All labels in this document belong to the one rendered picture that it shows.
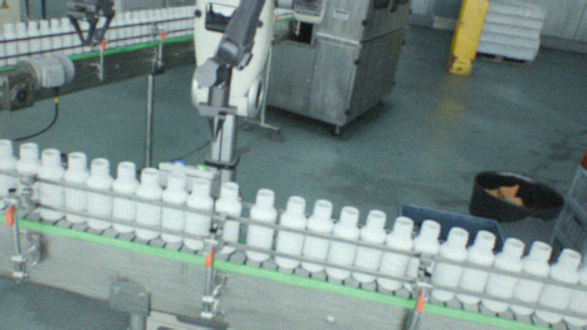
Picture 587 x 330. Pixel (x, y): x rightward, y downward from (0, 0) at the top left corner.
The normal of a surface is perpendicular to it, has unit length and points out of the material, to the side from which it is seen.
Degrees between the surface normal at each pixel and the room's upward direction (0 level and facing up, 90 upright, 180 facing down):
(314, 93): 90
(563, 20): 90
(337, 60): 90
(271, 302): 90
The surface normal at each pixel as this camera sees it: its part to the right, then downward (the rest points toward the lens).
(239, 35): -0.43, 0.47
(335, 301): -0.15, 0.39
